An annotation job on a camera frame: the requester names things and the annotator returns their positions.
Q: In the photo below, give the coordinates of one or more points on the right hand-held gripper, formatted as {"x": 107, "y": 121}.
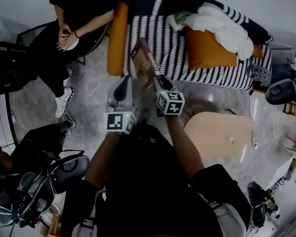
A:
{"x": 171, "y": 102}

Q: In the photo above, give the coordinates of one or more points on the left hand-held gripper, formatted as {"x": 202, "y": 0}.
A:
{"x": 116, "y": 122}

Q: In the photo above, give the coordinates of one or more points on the brown magazine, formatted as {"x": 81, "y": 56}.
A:
{"x": 143, "y": 63}

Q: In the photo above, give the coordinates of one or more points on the orange sofa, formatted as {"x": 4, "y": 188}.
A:
{"x": 117, "y": 41}

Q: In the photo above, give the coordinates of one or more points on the person's left forearm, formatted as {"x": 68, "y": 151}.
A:
{"x": 101, "y": 157}

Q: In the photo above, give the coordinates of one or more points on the person's right forearm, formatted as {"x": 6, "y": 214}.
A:
{"x": 185, "y": 147}

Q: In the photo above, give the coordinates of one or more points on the black white striped sofa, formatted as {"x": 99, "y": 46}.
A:
{"x": 172, "y": 46}

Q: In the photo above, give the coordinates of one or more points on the wooden coffee table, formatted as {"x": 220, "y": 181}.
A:
{"x": 212, "y": 134}

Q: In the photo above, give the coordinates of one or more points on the person's black trousers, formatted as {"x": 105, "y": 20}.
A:
{"x": 148, "y": 125}

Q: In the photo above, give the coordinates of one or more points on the orange cushion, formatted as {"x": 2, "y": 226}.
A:
{"x": 207, "y": 51}

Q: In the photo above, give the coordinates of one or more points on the black white sneaker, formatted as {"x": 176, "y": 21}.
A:
{"x": 69, "y": 122}

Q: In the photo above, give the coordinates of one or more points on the white round disc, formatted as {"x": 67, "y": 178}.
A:
{"x": 76, "y": 44}

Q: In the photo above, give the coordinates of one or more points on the white cloth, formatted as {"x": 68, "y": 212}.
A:
{"x": 224, "y": 31}

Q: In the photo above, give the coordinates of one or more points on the small clear lid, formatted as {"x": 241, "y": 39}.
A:
{"x": 230, "y": 139}

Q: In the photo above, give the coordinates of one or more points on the black mesh office chair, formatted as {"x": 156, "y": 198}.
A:
{"x": 69, "y": 167}

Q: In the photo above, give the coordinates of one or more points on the grey knit cloth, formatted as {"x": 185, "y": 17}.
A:
{"x": 261, "y": 70}

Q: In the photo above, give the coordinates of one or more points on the person's black shirt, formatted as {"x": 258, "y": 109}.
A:
{"x": 148, "y": 194}

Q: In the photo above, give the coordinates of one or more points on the black glass cabinet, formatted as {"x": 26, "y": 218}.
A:
{"x": 7, "y": 70}

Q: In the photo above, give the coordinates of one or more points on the dark round speaker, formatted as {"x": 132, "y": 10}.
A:
{"x": 281, "y": 91}

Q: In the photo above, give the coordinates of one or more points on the wooden crate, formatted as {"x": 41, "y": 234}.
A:
{"x": 294, "y": 110}

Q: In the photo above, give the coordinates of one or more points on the white cabinet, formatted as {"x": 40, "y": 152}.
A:
{"x": 273, "y": 171}

